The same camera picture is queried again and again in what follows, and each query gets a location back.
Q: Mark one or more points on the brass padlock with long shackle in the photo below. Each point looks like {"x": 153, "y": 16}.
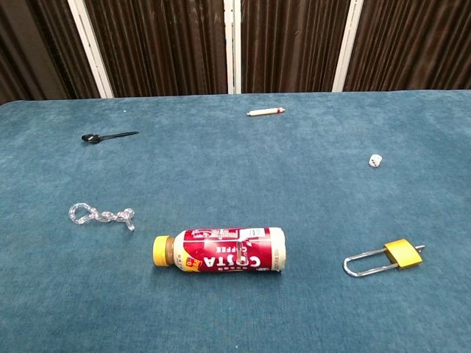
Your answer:
{"x": 403, "y": 254}

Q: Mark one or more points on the brown curtain screen panel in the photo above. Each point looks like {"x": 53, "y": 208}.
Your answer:
{"x": 294, "y": 44}
{"x": 37, "y": 44}
{"x": 158, "y": 44}
{"x": 412, "y": 44}

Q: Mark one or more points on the small white plastic object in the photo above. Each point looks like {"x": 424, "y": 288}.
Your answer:
{"x": 375, "y": 162}

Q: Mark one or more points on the blue carpet table cover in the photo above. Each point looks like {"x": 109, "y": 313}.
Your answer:
{"x": 235, "y": 176}

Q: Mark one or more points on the red Costa coffee bottle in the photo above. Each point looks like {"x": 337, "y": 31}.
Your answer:
{"x": 221, "y": 250}

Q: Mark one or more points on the black plastic spoon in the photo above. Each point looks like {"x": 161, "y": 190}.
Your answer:
{"x": 91, "y": 138}

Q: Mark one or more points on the white pen with red band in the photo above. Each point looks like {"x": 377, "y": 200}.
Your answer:
{"x": 265, "y": 111}

